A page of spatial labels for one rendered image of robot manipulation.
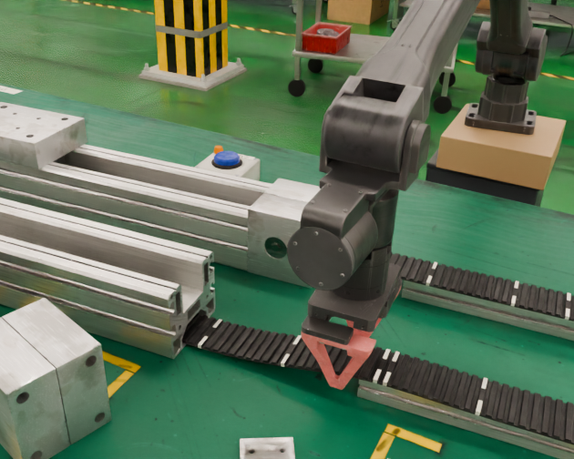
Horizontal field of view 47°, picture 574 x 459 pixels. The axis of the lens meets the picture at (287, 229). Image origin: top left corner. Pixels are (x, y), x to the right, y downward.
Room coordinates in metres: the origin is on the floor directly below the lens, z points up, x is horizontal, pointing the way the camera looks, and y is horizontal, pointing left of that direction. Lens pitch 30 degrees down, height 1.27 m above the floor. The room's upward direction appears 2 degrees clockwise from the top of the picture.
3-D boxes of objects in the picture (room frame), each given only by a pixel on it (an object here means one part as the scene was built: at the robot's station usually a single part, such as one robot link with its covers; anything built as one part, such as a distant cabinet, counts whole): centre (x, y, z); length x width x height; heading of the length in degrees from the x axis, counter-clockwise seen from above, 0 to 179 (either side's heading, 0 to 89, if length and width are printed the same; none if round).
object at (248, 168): (0.93, 0.10, 0.81); 0.10 x 0.08 x 0.06; 159
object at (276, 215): (0.77, -0.01, 0.83); 0.12 x 0.09 x 0.10; 159
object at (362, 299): (0.53, -0.07, 0.92); 0.10 x 0.07 x 0.07; 159
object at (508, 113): (1.15, -0.38, 0.88); 0.12 x 0.09 x 0.08; 71
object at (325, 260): (0.49, -0.05, 1.02); 0.12 x 0.09 x 0.12; 153
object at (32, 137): (0.92, 0.40, 0.87); 0.16 x 0.11 x 0.07; 69
